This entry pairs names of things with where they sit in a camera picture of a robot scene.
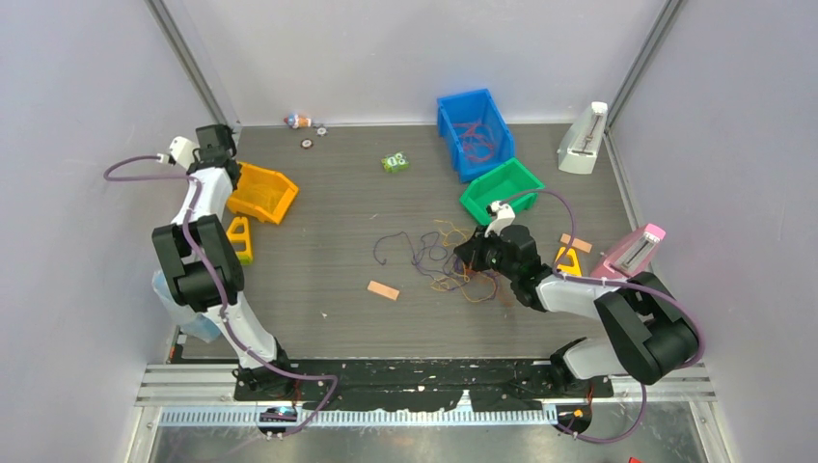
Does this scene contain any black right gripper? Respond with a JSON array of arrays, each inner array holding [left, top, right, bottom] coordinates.
[[454, 225, 519, 282]]

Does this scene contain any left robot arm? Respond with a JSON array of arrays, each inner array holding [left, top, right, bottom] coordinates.
[[151, 124, 296, 399]]

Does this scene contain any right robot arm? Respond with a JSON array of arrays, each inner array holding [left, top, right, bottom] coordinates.
[[454, 225, 701, 396]]

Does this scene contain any orange plastic bin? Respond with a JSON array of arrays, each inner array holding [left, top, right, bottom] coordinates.
[[227, 162, 299, 225]]

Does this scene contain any green plastic bin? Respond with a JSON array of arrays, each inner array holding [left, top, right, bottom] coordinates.
[[459, 158, 545, 225]]

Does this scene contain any small clown figurine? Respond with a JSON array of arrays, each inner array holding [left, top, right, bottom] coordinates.
[[283, 113, 314, 129]]

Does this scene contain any small wooden block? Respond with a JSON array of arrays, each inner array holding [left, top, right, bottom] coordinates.
[[367, 281, 400, 301]]

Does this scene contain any yellow triangle block right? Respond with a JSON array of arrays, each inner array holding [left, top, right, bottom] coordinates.
[[555, 246, 583, 277]]

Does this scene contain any yellow triangle block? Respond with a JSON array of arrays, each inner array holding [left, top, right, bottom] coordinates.
[[555, 246, 583, 277], [226, 216, 255, 265]]

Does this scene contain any yellow triangle block left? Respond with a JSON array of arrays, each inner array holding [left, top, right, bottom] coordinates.
[[226, 216, 255, 265]]

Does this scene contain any green monster toy block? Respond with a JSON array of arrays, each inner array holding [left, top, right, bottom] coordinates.
[[381, 151, 410, 174]]

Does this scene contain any blue plastic bin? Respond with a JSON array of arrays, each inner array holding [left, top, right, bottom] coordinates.
[[437, 89, 516, 183]]

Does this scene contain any white metronome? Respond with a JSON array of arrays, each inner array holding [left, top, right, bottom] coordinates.
[[558, 101, 609, 175]]

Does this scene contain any pink metronome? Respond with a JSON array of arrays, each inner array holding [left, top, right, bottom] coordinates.
[[590, 223, 667, 279]]

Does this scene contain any clear plastic bottle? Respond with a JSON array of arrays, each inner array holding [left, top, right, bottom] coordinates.
[[151, 270, 221, 342]]

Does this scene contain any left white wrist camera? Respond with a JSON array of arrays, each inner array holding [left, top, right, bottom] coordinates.
[[168, 136, 199, 171]]

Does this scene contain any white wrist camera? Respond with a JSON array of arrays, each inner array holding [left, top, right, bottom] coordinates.
[[168, 136, 199, 171], [484, 201, 516, 237]]

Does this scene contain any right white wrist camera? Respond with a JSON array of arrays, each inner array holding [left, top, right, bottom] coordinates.
[[484, 201, 516, 237]]

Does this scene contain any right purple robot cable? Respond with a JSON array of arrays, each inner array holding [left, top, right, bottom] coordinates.
[[495, 188, 706, 444]]

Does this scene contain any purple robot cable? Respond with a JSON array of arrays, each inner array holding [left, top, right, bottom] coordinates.
[[495, 188, 706, 444], [103, 152, 340, 438]]

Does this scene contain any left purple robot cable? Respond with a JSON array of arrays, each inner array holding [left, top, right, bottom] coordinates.
[[103, 152, 340, 438]]

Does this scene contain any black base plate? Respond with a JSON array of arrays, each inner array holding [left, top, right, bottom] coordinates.
[[232, 358, 614, 412]]

